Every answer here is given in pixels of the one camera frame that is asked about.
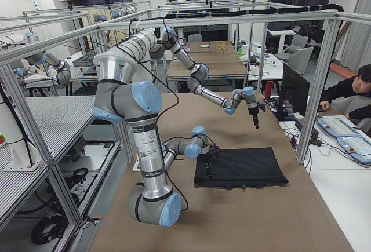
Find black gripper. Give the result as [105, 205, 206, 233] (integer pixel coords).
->
[246, 101, 259, 129]
[199, 151, 214, 178]

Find black printed t-shirt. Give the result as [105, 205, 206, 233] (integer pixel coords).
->
[194, 147, 289, 189]

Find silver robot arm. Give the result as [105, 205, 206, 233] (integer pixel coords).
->
[140, 28, 259, 129]
[93, 52, 210, 227]

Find black computer monitor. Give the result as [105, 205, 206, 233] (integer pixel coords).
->
[277, 64, 310, 121]

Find blue teach pendant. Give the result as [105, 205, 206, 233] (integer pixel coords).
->
[317, 118, 360, 138]

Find seated person in black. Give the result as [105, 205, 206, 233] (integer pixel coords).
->
[319, 64, 370, 111]

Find striped workbench table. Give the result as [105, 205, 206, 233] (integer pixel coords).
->
[1, 96, 95, 181]

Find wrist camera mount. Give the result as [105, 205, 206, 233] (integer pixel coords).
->
[257, 103, 266, 112]
[209, 145, 221, 162]

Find aluminium cage frame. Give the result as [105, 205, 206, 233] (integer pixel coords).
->
[1, 3, 370, 226]

